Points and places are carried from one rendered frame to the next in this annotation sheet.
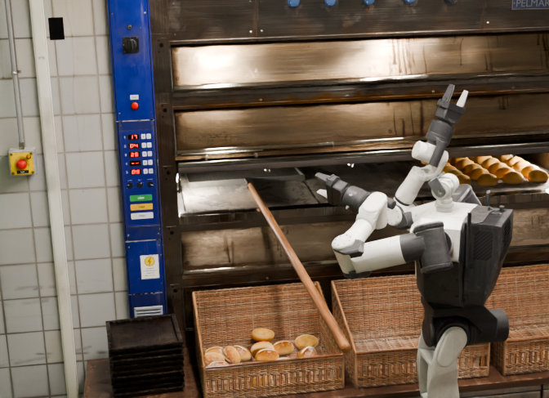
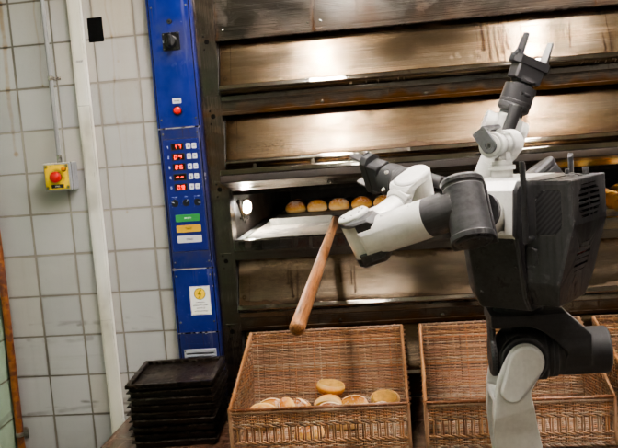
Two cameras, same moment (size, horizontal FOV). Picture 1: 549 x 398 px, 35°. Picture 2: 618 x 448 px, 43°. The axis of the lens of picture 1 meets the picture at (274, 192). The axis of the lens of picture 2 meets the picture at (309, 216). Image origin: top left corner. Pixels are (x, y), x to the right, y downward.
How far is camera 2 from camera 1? 1.27 m
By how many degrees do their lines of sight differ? 18
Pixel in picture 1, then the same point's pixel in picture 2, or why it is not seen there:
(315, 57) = (385, 48)
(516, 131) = not seen: outside the picture
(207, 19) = (257, 10)
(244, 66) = (301, 62)
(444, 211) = (500, 176)
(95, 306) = (143, 347)
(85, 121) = (127, 132)
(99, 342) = not seen: hidden behind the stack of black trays
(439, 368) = (505, 404)
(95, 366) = not seen: hidden behind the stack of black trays
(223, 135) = (280, 143)
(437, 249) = (468, 209)
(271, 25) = (331, 13)
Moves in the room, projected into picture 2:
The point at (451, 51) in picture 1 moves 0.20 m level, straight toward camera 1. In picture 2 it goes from (556, 32) to (546, 28)
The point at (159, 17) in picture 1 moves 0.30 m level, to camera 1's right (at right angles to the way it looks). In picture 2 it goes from (203, 11) to (286, 1)
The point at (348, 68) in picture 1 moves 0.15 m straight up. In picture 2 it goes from (425, 58) to (422, 13)
